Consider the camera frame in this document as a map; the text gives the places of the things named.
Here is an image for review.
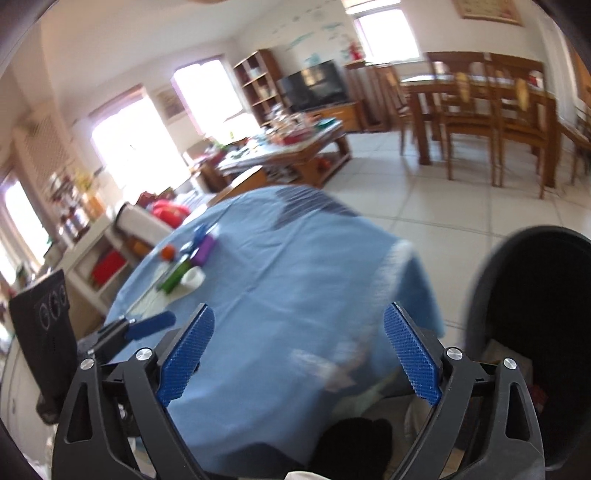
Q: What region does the wooden sofa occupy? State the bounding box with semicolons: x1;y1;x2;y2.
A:
113;166;269;241

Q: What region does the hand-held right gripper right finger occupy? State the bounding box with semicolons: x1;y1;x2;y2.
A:
383;302;546;480

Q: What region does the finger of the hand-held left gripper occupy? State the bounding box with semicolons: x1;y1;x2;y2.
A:
78;310;177;366

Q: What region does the wooden television stand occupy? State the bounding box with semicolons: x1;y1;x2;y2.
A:
307;102;363;134

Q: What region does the red box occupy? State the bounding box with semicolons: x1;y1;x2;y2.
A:
90;251;127;289

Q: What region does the framed flower picture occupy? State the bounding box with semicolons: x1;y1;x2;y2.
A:
451;0;525;26

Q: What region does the blue tablecloth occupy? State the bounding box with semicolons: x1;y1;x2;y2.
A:
104;185;446;480

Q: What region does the wooden bookshelf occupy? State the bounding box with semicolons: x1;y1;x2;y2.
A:
233;50;289;127

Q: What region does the purple packet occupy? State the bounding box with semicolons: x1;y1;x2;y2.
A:
190;234;218;267

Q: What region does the tall wooden stand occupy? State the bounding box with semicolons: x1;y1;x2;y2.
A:
345;61;384;132

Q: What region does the wooden armchair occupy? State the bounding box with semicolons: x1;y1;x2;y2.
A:
185;138;223;185

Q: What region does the white shelf cabinet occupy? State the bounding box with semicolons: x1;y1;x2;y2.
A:
44;215;153;319

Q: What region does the wooden dining table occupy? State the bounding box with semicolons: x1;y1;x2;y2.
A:
401;74;559;188

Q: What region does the white lattice cover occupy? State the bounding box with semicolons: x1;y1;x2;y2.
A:
14;115;75;185

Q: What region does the blue crumpled packet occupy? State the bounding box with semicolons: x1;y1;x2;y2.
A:
182;224;220;257

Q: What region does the wooden dining chair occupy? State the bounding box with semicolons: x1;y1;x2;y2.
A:
485;54;555;199
374;65;414;155
558;104;591;185
427;52;497;181

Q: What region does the window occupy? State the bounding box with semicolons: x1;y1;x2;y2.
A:
88;85;190;195
353;0;421;61
171;58;259;139

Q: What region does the red cushion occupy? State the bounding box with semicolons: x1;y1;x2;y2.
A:
150;199;191;227

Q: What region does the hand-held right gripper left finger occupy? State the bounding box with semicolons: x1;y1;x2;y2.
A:
51;302;216;480

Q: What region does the pile of table clutter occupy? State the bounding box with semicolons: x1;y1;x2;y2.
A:
222;111;342;158

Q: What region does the black trash bin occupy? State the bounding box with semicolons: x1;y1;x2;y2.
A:
464;225;591;472

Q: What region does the black television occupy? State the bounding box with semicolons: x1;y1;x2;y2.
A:
277;60;351;113

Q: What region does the wooden coffee table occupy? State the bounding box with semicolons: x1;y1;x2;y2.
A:
217;121;352;188

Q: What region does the small wall picture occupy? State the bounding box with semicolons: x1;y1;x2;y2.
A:
154;88;183;121

